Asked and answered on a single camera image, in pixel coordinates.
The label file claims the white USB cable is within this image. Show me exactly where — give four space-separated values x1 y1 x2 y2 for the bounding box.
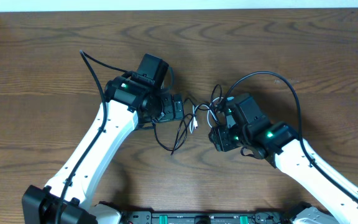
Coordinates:
190 96 225 134

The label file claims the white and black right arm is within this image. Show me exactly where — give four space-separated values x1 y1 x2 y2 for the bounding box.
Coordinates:
209 122 358 223

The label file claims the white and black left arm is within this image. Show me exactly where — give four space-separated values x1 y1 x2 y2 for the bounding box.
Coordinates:
22 77 184 223

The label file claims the black left camera cable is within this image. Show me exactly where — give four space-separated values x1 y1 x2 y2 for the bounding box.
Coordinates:
53 49 175 224

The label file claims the black USB cable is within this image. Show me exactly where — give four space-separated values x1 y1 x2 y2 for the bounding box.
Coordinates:
152 83 229 156

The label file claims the black right camera cable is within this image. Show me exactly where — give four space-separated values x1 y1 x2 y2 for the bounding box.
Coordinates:
224 70 358 215

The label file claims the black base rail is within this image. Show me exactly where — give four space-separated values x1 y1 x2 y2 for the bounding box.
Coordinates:
94 203 332 224

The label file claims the black camera cable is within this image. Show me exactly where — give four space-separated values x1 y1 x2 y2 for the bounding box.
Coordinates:
224 70 358 215
53 49 175 224

